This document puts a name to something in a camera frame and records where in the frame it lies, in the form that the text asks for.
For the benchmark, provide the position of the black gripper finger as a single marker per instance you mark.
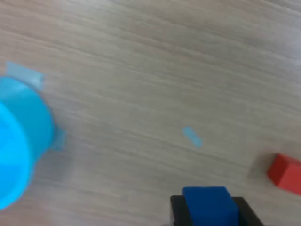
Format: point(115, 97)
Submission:
point(247, 214)
point(179, 212)

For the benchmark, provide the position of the blue cube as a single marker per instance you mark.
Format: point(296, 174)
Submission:
point(209, 207)

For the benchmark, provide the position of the red cube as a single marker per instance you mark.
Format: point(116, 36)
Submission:
point(287, 174)

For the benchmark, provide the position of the blue plastic cup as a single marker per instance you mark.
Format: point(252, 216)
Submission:
point(16, 141)

